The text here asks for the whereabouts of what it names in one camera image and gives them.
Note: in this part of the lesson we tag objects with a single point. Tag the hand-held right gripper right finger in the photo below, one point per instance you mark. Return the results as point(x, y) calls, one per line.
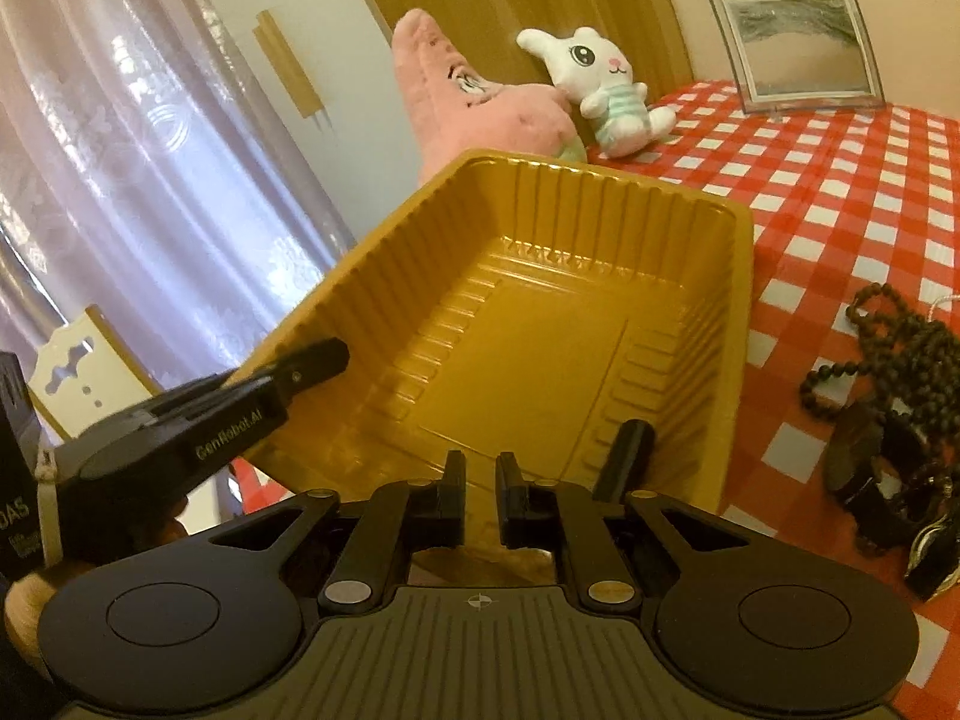
point(508, 491)

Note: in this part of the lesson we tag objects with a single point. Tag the golden curtain tieback hook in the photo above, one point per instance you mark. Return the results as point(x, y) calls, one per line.
point(289, 64)

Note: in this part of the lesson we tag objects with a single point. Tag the white bunny plush toy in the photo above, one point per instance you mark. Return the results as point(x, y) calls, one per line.
point(592, 60)

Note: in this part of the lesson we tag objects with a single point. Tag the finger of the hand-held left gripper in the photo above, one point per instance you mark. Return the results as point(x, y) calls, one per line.
point(315, 364)

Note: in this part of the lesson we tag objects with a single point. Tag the black wristwatch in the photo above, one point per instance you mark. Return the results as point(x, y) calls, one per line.
point(855, 450)

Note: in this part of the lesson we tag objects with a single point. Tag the white sheer curtain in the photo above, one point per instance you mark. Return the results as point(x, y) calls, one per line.
point(150, 165)

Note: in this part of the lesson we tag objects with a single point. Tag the clear picture frame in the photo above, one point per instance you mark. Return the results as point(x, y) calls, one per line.
point(795, 45)

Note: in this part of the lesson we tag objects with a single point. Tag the golden plastic tray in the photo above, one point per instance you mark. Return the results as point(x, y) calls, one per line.
point(525, 315)

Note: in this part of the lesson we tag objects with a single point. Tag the person's left hand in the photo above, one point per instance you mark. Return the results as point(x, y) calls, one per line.
point(26, 607)

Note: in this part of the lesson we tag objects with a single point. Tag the pink starfish plush toy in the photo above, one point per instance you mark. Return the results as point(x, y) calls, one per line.
point(450, 112)

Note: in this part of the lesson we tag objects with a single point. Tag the silver-faced wristwatch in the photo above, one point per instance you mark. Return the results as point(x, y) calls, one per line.
point(930, 547)

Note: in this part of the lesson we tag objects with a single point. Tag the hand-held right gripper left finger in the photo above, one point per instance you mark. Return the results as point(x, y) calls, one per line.
point(454, 491)

